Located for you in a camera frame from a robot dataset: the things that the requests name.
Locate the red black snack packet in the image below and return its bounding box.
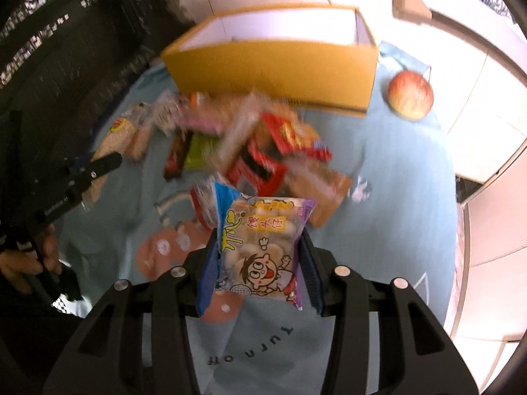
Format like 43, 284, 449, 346
226, 139, 288, 197

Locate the cartoon steamed bun snack bag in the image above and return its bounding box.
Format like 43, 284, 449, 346
197, 182, 315, 322

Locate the person's left hand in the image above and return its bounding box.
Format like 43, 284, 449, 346
1, 225, 63, 293

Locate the beige oat snack packet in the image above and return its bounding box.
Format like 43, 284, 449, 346
83, 112, 140, 207

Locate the dark brown snack bar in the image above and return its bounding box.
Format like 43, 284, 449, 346
163, 129, 193, 181

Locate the green snack packet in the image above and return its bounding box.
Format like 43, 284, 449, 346
184, 132, 221, 170

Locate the dark carved wooden furniture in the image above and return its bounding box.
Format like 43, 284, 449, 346
1, 0, 192, 167

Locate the light blue printed cloth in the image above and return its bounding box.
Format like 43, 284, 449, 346
60, 44, 457, 394

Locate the red yellow snack packet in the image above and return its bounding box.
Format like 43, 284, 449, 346
263, 112, 332, 162

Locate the brown snack packet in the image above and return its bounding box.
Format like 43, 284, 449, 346
284, 156, 353, 228

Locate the yellow cardboard box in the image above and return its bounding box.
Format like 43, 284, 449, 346
161, 3, 379, 117

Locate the red apple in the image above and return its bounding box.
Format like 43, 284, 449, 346
387, 69, 434, 121

